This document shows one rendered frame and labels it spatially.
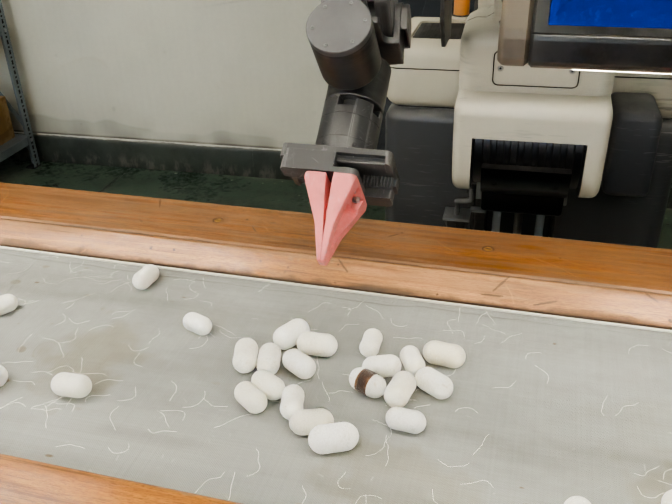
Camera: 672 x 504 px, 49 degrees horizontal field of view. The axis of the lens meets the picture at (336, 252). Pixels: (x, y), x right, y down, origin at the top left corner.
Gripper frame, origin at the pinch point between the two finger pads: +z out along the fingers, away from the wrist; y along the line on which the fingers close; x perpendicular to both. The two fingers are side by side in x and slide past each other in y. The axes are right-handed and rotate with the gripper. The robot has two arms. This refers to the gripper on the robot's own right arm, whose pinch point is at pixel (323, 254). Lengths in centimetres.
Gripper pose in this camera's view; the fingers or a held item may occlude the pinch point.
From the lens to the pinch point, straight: 65.7
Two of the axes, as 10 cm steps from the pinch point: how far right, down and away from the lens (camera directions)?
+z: -1.9, 9.3, -3.1
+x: 1.9, 3.5, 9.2
